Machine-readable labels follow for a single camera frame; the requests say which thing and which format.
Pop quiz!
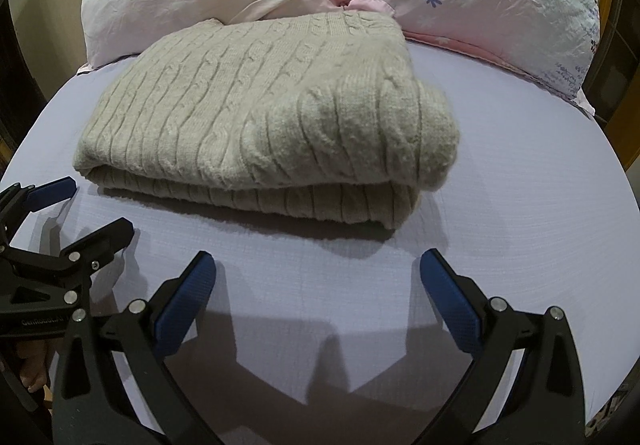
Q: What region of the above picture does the wooden bed frame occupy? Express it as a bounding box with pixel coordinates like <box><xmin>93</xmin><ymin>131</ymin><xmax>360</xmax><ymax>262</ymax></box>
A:
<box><xmin>582</xmin><ymin>0</ymin><xmax>640</xmax><ymax>170</ymax></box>

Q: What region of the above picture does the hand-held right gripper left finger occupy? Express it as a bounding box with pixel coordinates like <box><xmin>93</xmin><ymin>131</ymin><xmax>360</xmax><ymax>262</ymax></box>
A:
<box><xmin>50</xmin><ymin>251</ymin><xmax>227</xmax><ymax>445</ymax></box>

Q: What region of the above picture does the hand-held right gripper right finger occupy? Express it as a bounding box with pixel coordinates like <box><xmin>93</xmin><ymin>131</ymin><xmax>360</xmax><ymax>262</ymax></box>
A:
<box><xmin>419</xmin><ymin>248</ymin><xmax>587</xmax><ymax>445</ymax></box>

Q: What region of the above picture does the beige cable knit sweater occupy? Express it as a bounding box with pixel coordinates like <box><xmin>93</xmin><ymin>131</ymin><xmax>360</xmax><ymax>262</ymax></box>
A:
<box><xmin>73</xmin><ymin>11</ymin><xmax>461</xmax><ymax>231</ymax></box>

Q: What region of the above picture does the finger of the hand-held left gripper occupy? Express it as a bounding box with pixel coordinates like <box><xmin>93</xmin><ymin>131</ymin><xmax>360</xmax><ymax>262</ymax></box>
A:
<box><xmin>0</xmin><ymin>176</ymin><xmax>79</xmax><ymax>226</ymax></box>
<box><xmin>0</xmin><ymin>217</ymin><xmax>136</xmax><ymax>293</ymax></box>

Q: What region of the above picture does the lavender bed sheet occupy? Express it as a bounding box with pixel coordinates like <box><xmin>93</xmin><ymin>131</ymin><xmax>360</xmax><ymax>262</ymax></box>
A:
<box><xmin>0</xmin><ymin>43</ymin><xmax>637</xmax><ymax>445</ymax></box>

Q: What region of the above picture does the person's left hand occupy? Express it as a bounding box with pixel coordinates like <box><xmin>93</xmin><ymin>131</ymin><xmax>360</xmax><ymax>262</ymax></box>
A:
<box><xmin>12</xmin><ymin>338</ymin><xmax>51</xmax><ymax>395</ymax></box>

